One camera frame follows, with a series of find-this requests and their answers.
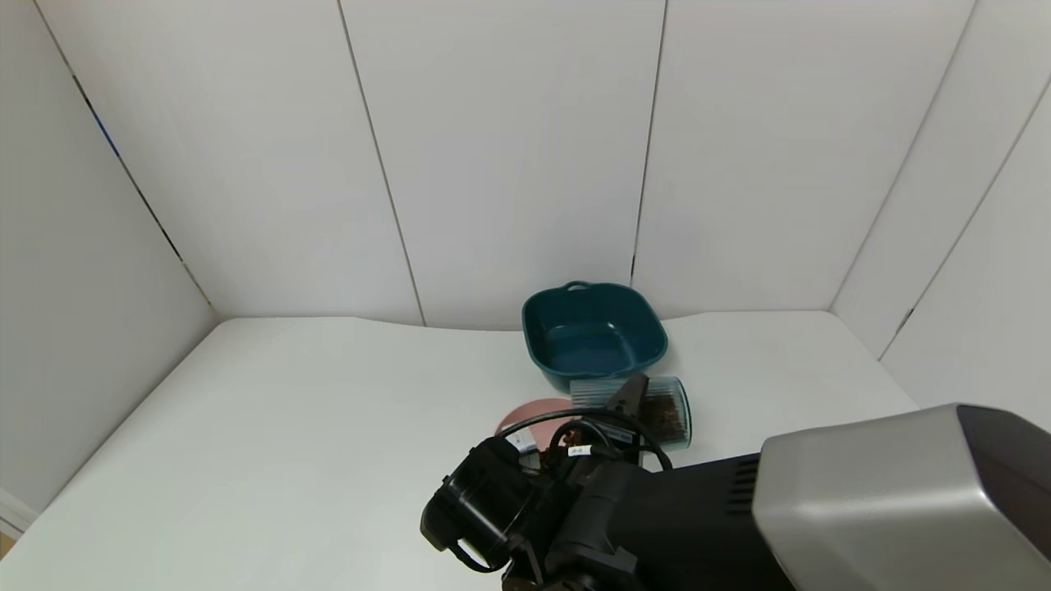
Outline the blue ribbed transparent cup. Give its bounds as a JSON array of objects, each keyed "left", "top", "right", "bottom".
[{"left": 569, "top": 375, "right": 693, "bottom": 451}]

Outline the thin black camera cable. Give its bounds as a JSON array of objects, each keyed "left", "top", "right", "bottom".
[{"left": 493, "top": 408, "right": 674, "bottom": 473}]

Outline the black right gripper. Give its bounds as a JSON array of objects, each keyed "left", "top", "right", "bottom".
[{"left": 578, "top": 373, "right": 650, "bottom": 465}]

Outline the pink round bowl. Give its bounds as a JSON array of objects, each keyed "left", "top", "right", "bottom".
[{"left": 495, "top": 398, "right": 580, "bottom": 452}]

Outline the teal square basin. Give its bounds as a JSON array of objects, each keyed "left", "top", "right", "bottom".
[{"left": 521, "top": 281, "right": 669, "bottom": 396}]

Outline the black cable with white label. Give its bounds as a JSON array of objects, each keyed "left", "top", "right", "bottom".
[{"left": 548, "top": 423, "right": 645, "bottom": 460}]

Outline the brown granular solid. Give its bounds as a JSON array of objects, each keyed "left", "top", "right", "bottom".
[{"left": 639, "top": 392, "right": 689, "bottom": 446}]

